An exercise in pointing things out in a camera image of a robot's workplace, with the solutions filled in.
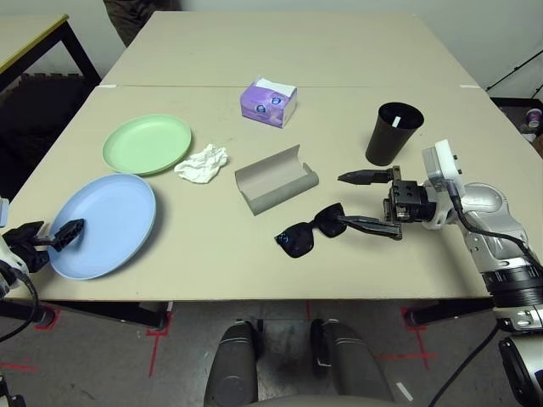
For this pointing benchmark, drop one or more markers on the blue plastic plate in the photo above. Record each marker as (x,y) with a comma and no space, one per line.
(110,220)

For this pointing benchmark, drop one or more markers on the brown cardboard box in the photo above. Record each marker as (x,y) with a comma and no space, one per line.
(539,146)

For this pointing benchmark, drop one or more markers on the grey robot left leg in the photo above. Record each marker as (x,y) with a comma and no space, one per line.
(232,364)

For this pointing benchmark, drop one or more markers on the small purple cup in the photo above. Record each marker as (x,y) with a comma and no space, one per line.
(535,116)

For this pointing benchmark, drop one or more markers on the grey robot right leg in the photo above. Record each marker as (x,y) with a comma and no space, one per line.
(352,364)

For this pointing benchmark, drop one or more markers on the bystander in dark clothes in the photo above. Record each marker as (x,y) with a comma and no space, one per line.
(136,21)

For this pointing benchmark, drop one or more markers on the white tape strip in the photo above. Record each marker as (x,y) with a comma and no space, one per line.
(404,391)

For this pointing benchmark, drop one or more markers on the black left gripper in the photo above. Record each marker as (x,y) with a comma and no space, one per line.
(25,239)

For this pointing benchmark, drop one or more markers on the black framed side table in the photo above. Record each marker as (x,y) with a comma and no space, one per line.
(25,38)

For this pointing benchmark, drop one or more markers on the black plastic cup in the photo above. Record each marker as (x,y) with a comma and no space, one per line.
(384,146)

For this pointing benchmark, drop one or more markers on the white tape piece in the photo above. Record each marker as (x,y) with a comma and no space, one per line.
(108,86)
(469,86)

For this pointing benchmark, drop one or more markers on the grey robot leg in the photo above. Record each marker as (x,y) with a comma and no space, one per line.
(352,364)
(232,364)

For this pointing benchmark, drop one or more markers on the black tripod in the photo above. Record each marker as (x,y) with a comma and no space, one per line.
(514,72)

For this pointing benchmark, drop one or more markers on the white tissue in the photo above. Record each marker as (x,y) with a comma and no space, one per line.
(201,165)

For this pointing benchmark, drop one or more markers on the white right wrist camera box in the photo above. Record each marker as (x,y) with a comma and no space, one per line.
(441,163)

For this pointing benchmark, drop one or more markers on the black sunglasses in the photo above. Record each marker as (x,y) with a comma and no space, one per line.
(297,241)

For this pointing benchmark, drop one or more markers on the black table base beam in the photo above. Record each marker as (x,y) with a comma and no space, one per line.
(445,311)
(127,316)
(25,311)

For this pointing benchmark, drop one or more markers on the green plastic plate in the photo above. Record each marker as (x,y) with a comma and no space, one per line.
(146,142)

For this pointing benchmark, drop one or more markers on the purple tissue box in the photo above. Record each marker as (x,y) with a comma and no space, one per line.
(265,106)

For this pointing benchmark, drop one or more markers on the grey glasses case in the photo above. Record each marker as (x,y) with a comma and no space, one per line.
(271,178)

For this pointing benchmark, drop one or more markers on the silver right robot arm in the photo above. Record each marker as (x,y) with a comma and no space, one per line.
(488,203)

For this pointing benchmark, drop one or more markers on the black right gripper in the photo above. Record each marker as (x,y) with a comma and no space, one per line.
(409,199)

